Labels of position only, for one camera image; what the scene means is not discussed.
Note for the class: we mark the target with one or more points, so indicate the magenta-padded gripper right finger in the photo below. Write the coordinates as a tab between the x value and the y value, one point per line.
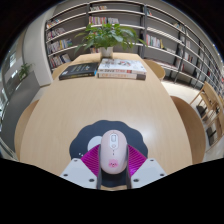
146	171

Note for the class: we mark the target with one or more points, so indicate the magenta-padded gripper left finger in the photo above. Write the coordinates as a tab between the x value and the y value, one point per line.
80	171

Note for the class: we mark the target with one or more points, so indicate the pink computer mouse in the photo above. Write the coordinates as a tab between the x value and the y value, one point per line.
113	150

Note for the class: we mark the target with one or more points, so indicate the dark cartoon-eyed mouse pad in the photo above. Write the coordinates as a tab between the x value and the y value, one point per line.
86	136

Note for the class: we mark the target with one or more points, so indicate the grey low counter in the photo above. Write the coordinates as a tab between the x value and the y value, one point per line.
16	106

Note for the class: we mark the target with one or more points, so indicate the white book with red lettering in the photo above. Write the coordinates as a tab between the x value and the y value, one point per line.
120	76

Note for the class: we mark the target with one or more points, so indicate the black book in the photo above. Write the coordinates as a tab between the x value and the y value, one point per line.
78	70

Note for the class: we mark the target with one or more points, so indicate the white illustrated book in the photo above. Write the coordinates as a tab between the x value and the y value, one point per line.
121	66

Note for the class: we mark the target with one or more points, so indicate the small green potted plant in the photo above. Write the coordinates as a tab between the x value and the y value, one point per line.
24	70

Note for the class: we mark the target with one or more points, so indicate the tall bookshelf unit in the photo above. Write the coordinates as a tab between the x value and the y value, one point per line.
166	36

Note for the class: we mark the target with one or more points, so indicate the green potted plant, white pot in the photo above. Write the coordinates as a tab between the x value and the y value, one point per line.
106	36

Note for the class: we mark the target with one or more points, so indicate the group of wooden frame chairs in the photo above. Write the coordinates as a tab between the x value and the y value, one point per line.
210	110

